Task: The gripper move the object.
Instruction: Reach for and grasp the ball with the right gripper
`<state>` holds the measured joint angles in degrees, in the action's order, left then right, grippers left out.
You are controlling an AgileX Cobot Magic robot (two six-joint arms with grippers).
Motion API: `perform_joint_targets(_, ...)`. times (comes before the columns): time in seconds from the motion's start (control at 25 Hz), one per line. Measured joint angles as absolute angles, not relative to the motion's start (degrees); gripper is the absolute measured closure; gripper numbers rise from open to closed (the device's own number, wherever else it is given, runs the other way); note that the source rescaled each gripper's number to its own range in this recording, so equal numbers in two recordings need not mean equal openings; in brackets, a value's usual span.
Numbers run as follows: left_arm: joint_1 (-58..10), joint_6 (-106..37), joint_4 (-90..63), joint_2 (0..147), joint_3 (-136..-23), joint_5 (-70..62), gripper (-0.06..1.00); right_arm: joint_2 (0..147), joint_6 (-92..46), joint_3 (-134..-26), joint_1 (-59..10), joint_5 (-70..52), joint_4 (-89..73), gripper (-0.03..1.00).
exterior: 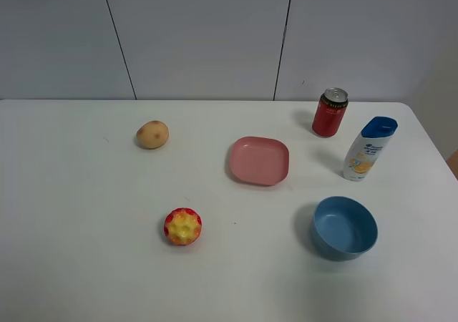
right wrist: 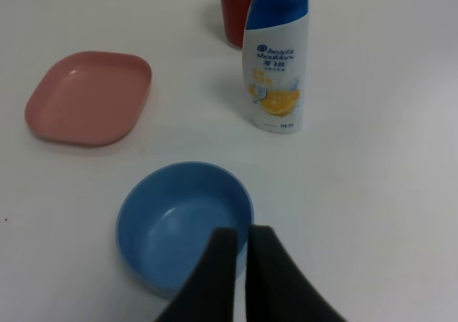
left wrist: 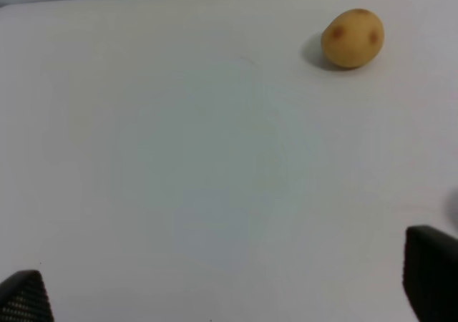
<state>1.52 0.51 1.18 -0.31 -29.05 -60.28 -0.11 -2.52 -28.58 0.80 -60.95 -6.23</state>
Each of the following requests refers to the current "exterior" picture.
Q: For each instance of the white blue shampoo bottle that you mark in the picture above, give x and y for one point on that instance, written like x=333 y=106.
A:
x=367 y=147

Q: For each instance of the brown potato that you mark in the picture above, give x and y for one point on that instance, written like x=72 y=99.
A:
x=152 y=135

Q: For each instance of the red soda can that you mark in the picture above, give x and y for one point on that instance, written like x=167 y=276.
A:
x=330 y=112

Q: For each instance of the pink square plate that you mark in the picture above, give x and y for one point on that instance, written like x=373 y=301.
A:
x=259 y=161

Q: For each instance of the red yellow bumpy ball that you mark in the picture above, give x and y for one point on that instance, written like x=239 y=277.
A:
x=182 y=226

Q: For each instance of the blue bowl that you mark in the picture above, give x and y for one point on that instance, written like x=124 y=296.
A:
x=342 y=229

